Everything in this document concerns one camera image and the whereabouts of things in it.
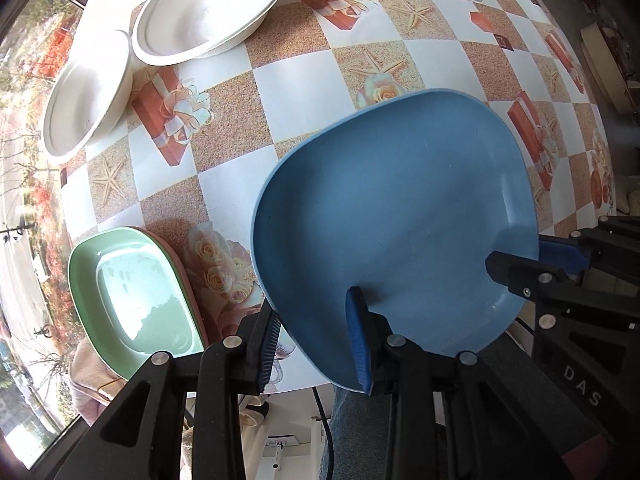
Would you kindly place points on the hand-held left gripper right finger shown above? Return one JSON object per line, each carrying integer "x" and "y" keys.
{"x": 357, "y": 340}

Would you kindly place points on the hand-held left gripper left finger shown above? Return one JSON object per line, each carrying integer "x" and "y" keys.
{"x": 267, "y": 355}

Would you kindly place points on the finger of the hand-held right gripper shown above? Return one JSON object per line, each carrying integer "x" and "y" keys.
{"x": 562, "y": 252}
{"x": 530, "y": 277}

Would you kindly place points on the pink plate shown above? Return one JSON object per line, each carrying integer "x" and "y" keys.
{"x": 186, "y": 280}

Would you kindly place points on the blue plate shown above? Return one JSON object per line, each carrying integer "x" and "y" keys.
{"x": 400, "y": 210}

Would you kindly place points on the green plate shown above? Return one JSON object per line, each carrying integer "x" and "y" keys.
{"x": 135, "y": 300}

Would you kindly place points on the large white paper bowl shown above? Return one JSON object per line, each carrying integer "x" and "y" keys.
{"x": 210, "y": 5}

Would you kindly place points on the white floor appliance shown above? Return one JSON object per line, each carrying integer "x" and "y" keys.
{"x": 280, "y": 455}

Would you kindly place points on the pink plush cloth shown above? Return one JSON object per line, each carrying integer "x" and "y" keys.
{"x": 92, "y": 380}

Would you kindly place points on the checkered printed tablecloth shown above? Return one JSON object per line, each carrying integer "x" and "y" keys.
{"x": 300, "y": 90}

